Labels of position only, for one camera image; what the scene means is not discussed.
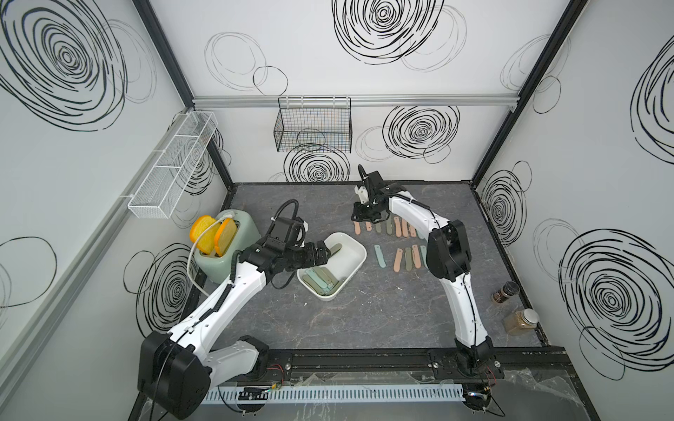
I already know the olive folding knife top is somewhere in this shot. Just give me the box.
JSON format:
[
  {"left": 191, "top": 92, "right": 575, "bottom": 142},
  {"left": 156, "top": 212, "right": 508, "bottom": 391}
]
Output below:
[{"left": 329, "top": 243, "right": 342, "bottom": 256}]

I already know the grey slotted cable duct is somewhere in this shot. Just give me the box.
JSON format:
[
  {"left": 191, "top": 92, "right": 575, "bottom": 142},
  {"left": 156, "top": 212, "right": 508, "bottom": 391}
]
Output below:
[{"left": 203, "top": 384, "right": 467, "bottom": 406}]

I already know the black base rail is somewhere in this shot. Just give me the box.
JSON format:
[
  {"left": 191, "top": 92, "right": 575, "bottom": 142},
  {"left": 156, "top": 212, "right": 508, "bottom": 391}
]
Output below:
[{"left": 210, "top": 346, "right": 572, "bottom": 381}]

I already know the long teal knife in box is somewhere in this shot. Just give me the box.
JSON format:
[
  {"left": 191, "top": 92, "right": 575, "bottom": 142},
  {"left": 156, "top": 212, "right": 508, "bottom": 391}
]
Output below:
[{"left": 305, "top": 267, "right": 338, "bottom": 296}]

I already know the aluminium wall rail left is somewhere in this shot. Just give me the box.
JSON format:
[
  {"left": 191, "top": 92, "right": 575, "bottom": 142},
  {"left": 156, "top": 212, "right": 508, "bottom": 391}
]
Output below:
[{"left": 1, "top": 106, "right": 194, "bottom": 406}]

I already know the aluminium wall rail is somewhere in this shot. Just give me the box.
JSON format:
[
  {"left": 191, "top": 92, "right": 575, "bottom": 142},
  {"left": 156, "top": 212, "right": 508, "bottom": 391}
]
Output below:
[
  {"left": 193, "top": 94, "right": 520, "bottom": 109},
  {"left": 1, "top": 106, "right": 194, "bottom": 406}
]

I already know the pink folding fruit knife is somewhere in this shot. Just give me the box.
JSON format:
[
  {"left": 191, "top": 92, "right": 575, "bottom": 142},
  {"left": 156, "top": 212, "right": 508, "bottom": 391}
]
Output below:
[{"left": 394, "top": 216, "right": 403, "bottom": 238}]

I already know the glass spice jar silver cap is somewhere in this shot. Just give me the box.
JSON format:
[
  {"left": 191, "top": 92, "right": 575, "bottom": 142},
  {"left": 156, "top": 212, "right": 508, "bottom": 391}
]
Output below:
[{"left": 502, "top": 308, "right": 540, "bottom": 336}]

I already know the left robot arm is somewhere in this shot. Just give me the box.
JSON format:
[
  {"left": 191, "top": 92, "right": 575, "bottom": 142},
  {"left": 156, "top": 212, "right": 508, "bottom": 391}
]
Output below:
[{"left": 137, "top": 217, "right": 332, "bottom": 420}]

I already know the white wire shelf basket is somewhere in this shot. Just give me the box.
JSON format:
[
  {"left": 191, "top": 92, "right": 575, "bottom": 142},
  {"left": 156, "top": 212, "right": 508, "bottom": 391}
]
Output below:
[{"left": 127, "top": 111, "right": 218, "bottom": 219}]

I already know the pink knife second row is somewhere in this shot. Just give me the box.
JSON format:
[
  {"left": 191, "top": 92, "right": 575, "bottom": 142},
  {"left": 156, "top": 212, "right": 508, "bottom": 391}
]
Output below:
[{"left": 412, "top": 245, "right": 421, "bottom": 268}]

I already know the green toaster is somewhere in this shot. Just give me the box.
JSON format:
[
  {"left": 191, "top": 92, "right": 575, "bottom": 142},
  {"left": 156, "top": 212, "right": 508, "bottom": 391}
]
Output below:
[{"left": 192, "top": 210, "right": 261, "bottom": 284}]

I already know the spice jar black cap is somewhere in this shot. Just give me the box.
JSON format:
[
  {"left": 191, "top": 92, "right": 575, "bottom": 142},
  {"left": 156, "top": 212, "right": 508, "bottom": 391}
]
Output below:
[{"left": 491, "top": 281, "right": 521, "bottom": 305}]

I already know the white plastic storage box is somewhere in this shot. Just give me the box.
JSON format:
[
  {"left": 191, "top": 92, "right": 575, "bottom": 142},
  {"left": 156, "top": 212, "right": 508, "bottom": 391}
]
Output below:
[{"left": 297, "top": 233, "right": 368, "bottom": 302}]

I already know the white toaster cable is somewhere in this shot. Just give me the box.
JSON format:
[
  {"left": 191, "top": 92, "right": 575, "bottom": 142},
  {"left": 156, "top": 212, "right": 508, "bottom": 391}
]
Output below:
[{"left": 186, "top": 211, "right": 236, "bottom": 298}]

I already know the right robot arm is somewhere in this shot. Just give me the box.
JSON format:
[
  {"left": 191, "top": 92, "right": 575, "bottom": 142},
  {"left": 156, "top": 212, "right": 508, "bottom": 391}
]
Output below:
[{"left": 351, "top": 166, "right": 494, "bottom": 377}]

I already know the orange toast slice right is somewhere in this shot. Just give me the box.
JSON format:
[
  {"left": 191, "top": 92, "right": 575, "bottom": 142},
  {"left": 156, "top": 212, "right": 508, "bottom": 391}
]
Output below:
[{"left": 214, "top": 218, "right": 238, "bottom": 257}]

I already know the aluminium wall rail back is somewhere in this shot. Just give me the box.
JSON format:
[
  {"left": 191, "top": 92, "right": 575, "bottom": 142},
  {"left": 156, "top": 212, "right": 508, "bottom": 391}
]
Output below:
[{"left": 193, "top": 94, "right": 520, "bottom": 109}]

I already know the teal knife second row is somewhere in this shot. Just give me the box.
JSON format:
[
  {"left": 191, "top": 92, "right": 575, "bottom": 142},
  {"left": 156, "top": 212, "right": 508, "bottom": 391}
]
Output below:
[{"left": 419, "top": 245, "right": 428, "bottom": 268}]

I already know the black wire basket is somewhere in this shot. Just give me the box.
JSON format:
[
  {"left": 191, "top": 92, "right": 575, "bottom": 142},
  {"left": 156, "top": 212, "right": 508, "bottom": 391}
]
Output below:
[{"left": 273, "top": 96, "right": 353, "bottom": 154}]

